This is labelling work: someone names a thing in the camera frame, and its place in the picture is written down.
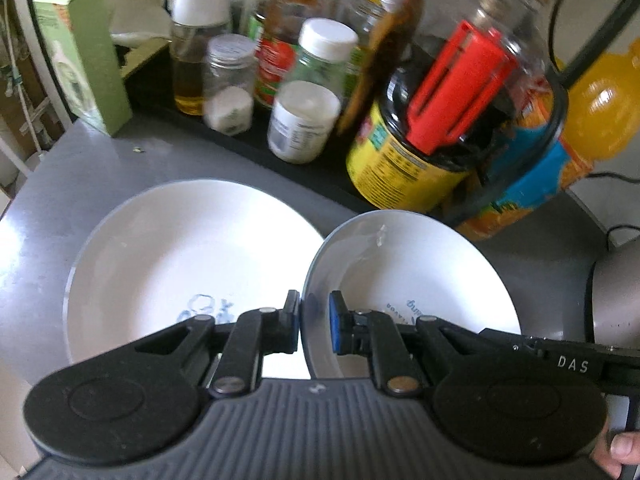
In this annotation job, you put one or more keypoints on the person's right hand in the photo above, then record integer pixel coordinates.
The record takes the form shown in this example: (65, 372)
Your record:
(622, 447)

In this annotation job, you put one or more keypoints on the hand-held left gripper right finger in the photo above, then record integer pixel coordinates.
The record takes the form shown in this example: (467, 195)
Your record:
(340, 322)

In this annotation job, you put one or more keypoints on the white-lid jar green label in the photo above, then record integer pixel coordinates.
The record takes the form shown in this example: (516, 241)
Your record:
(327, 40)

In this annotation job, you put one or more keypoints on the white plastic bag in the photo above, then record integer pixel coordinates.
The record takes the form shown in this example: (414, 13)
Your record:
(135, 5)

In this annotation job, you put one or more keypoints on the white powder jar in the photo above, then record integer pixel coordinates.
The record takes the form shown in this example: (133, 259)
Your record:
(302, 130)

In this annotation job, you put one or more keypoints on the small white plate blue print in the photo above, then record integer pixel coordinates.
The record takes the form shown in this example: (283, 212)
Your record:
(415, 270)

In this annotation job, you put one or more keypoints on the glass oil bottle white top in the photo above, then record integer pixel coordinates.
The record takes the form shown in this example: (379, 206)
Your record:
(190, 75)

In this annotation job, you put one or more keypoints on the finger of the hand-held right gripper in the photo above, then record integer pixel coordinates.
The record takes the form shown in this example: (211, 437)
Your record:
(515, 344)

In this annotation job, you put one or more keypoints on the pink and black rice cooker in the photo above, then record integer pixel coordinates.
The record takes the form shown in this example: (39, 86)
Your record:
(617, 300)

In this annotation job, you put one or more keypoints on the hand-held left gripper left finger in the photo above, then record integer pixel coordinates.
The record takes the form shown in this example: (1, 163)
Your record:
(287, 331)

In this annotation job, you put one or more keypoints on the green carton box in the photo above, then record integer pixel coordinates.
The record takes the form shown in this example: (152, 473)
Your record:
(90, 60)

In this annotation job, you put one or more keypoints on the large white plate blue print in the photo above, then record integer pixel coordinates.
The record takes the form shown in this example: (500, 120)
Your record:
(190, 250)

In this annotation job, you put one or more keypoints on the small clear jar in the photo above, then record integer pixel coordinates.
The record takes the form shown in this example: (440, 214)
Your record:
(227, 110)

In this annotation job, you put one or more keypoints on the orange juice bottle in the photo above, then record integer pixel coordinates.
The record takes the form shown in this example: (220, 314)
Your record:
(605, 100)

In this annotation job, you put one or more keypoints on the black bottle tray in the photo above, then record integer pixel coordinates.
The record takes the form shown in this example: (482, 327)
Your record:
(250, 146)

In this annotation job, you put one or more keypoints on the red-label sauce bottle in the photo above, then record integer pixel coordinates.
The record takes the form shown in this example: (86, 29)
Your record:
(272, 60)

